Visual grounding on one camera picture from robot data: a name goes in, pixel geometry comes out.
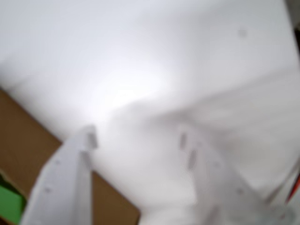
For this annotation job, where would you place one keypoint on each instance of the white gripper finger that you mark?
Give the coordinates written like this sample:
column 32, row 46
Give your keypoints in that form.
column 61, row 187
column 218, row 199

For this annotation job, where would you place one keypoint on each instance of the green cube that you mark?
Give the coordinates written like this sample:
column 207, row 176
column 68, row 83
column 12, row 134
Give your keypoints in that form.
column 10, row 204

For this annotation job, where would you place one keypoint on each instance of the brown cardboard box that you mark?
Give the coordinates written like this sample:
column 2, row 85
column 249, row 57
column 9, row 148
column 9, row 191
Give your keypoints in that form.
column 23, row 140

